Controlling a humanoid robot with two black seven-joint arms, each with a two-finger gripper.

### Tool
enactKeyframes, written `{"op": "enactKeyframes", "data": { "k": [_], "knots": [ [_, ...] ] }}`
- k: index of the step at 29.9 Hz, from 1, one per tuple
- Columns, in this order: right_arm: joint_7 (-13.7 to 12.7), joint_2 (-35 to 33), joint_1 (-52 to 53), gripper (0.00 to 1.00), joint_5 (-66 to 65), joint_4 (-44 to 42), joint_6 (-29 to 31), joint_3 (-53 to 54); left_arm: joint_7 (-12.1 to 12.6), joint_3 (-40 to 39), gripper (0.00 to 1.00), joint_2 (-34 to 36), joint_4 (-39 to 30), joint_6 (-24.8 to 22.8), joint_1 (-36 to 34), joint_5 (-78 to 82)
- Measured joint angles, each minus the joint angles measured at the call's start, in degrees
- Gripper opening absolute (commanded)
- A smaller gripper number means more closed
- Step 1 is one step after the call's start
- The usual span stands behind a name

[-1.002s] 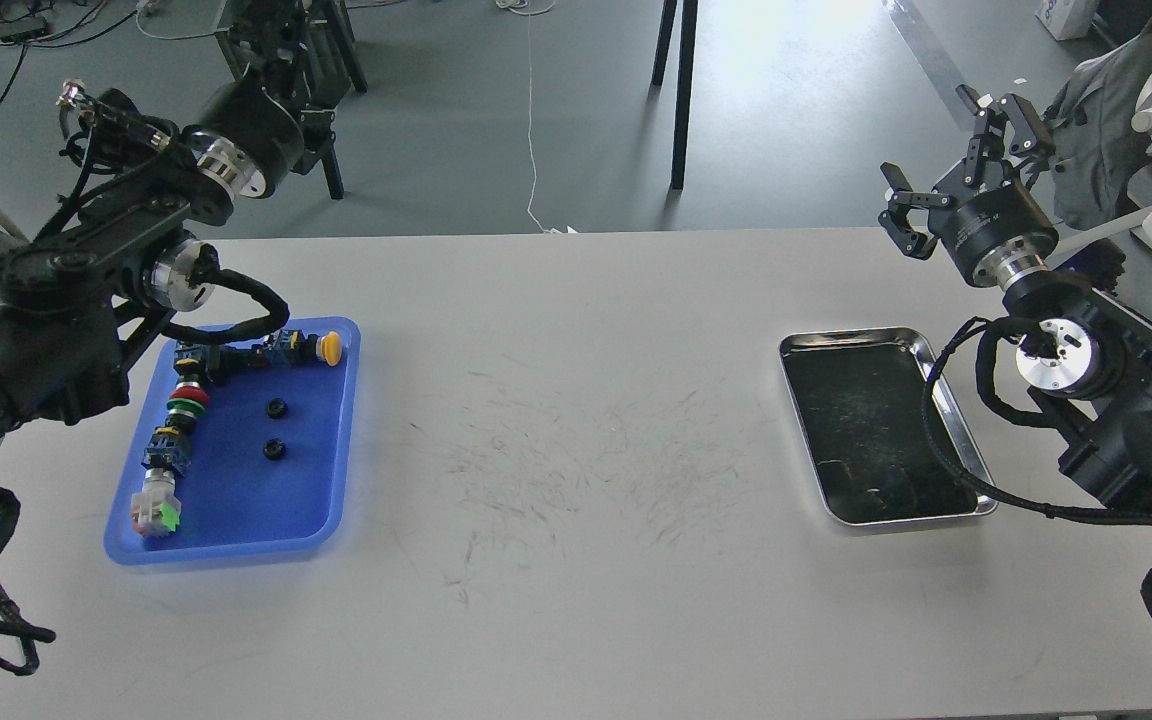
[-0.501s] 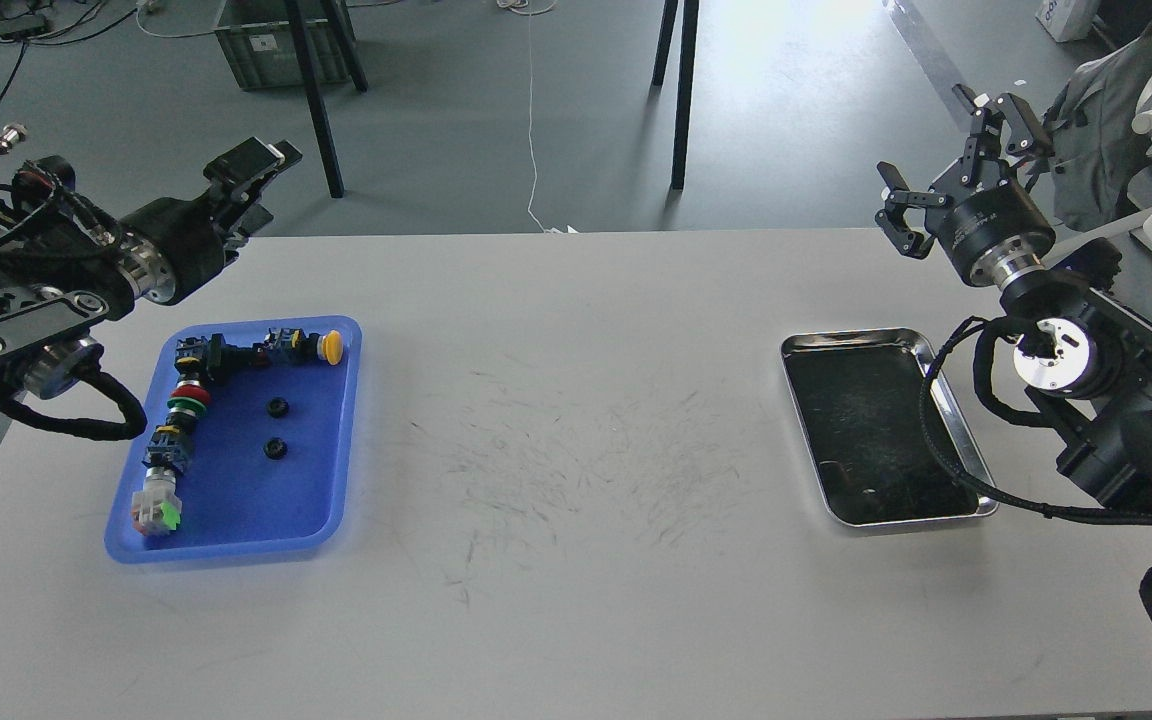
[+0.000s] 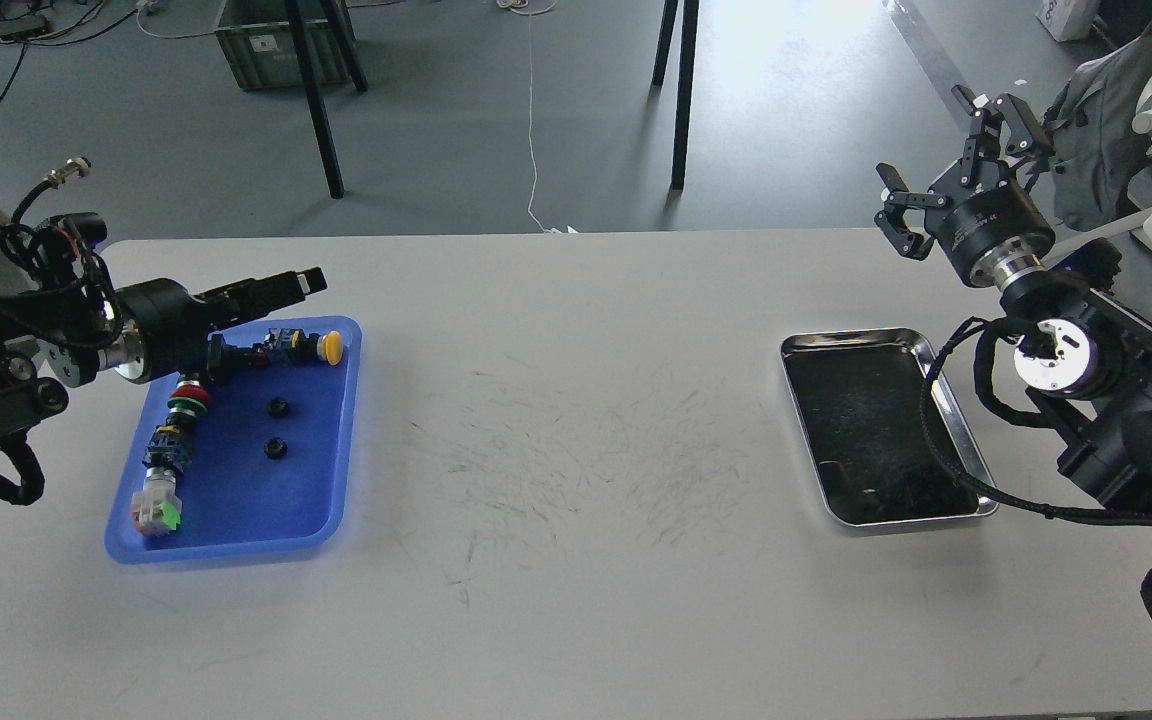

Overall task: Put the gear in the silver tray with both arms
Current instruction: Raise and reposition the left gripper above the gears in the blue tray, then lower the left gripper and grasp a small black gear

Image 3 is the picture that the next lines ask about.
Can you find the black table leg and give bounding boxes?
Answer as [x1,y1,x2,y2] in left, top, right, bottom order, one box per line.
[652,0,702,194]

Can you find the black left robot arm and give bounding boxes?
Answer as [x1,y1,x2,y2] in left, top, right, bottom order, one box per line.
[0,158,346,530]

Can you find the silver metal tray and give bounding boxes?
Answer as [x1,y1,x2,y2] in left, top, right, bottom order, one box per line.
[780,327,998,533]

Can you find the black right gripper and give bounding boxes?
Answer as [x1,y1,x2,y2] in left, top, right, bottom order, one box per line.
[874,85,1055,288]

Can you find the white cable on floor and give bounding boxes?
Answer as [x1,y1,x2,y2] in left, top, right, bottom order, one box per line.
[494,0,577,235]

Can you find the grey backpack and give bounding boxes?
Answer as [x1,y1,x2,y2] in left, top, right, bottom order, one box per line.
[1030,33,1152,232]

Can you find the red green button switch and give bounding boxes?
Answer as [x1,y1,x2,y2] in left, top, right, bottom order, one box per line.
[142,373,212,477]

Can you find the grey plastic crate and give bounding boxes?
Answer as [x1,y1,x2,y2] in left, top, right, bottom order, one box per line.
[212,1,351,91]

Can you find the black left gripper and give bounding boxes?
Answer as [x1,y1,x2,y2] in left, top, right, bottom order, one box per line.
[116,266,328,386]

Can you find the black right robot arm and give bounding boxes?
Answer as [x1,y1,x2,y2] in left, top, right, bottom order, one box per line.
[874,85,1152,526]

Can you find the blue plastic tray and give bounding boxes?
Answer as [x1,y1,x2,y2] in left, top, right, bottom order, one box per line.
[104,316,364,564]

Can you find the yellow push button switch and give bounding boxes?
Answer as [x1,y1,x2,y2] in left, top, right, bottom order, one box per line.
[252,328,346,366]

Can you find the black stand leg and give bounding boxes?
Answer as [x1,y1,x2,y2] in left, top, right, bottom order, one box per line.
[282,0,371,199]

